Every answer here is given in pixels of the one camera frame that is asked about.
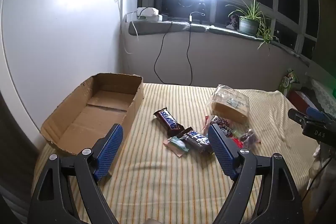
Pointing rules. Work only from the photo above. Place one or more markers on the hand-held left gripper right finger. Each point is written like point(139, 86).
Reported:
point(220, 153)

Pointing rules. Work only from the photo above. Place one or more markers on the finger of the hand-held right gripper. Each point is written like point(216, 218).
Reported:
point(295, 115)
point(317, 112)

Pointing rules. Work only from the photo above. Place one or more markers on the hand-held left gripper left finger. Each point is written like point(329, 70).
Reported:
point(110, 151)

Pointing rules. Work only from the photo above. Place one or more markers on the black patterned candy packet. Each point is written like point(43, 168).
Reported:
point(225, 130)

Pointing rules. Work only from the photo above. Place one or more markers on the chocolate bar white blue label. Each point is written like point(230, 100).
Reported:
point(195, 138)

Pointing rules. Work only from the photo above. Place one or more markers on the clear red-edged candy bag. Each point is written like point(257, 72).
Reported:
point(248, 137)

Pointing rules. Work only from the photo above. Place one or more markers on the clear small green candy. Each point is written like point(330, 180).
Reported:
point(178, 145)

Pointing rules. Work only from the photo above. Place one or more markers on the cardboard box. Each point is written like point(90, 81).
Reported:
point(105, 108)

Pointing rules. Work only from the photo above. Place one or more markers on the clear bag of bread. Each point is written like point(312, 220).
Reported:
point(228, 106)

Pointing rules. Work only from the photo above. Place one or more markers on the brown chocolate bar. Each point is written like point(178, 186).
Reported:
point(168, 120)

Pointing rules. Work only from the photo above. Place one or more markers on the red box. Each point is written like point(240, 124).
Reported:
point(299, 98)

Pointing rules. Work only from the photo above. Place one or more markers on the white lace cloth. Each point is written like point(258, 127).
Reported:
point(324, 94)

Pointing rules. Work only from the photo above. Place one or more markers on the green snack bag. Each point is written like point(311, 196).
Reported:
point(287, 82)

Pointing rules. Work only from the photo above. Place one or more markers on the potted spider plant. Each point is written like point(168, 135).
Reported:
point(248, 26)

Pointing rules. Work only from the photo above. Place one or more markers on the small figurine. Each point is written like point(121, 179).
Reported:
point(233, 21)

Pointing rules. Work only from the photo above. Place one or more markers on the white wardrobe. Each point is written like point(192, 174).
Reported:
point(65, 43)

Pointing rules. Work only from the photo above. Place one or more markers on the white power adapter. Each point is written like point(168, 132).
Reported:
point(149, 14)

